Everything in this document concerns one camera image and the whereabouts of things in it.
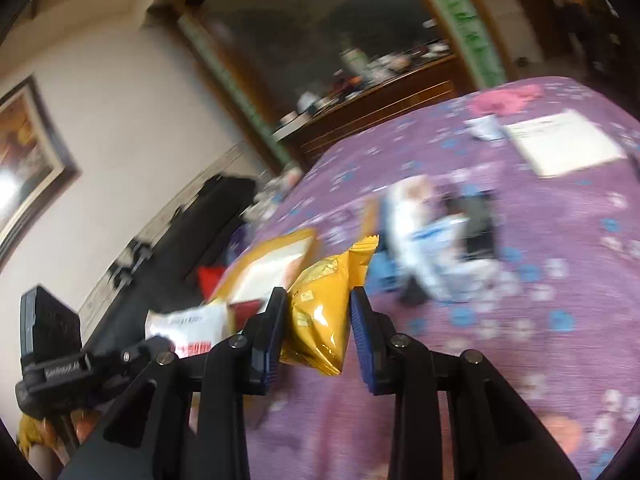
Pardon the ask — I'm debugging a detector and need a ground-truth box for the small blue packet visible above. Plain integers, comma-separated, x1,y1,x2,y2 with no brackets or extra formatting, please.
369,252,403,293

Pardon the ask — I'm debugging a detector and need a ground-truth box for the purple floral bedspread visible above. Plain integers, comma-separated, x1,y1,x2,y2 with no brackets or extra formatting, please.
244,76,640,480

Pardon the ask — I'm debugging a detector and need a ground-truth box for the white flat paper box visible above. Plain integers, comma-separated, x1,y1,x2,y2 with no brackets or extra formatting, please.
501,109,629,179

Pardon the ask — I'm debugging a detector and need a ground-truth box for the white and red snack packet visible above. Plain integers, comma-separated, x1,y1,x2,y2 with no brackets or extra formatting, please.
144,299,237,358

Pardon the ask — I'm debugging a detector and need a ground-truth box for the pink cloth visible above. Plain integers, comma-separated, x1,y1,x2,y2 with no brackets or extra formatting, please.
469,83,544,117

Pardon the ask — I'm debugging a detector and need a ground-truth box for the small white packet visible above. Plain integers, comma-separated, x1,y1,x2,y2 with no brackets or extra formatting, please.
464,114,507,142

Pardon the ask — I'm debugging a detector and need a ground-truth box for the clutter of small bottles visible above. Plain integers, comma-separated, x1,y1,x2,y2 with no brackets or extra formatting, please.
279,40,451,127

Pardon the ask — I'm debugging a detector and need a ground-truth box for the wooden dresser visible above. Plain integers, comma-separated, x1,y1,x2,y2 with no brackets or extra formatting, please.
272,54,463,168

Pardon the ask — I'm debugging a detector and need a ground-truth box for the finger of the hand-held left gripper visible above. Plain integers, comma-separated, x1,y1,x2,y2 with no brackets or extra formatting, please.
82,335,173,386

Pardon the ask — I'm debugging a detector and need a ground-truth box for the framed wall picture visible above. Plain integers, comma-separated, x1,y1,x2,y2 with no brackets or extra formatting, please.
0,74,82,273

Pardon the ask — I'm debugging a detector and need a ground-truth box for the orange packet with white window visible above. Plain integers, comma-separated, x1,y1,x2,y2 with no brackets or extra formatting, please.
212,227,319,313

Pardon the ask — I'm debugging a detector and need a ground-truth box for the black bag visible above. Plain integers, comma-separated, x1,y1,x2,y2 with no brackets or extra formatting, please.
82,175,257,361

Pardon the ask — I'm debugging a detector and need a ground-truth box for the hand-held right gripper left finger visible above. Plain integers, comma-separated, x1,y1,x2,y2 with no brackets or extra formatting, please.
60,286,291,480

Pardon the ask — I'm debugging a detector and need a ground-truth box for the white and blue packet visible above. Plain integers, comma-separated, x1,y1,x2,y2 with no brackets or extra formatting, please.
382,175,501,303

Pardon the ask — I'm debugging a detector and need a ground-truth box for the large wood framed mirror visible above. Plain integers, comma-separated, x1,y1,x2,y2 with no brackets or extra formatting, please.
145,0,506,177

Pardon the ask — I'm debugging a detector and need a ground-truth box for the black flat packet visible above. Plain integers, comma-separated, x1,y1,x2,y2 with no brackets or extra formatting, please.
442,189,501,262

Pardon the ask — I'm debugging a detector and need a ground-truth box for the yellow snack packet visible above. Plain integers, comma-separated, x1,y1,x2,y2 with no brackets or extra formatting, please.
280,234,381,377

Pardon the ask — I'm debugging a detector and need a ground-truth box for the person's left hand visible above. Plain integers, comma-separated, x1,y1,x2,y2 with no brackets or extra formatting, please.
42,407,98,466

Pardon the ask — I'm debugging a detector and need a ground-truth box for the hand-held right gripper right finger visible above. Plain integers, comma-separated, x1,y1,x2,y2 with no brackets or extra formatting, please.
350,286,582,480

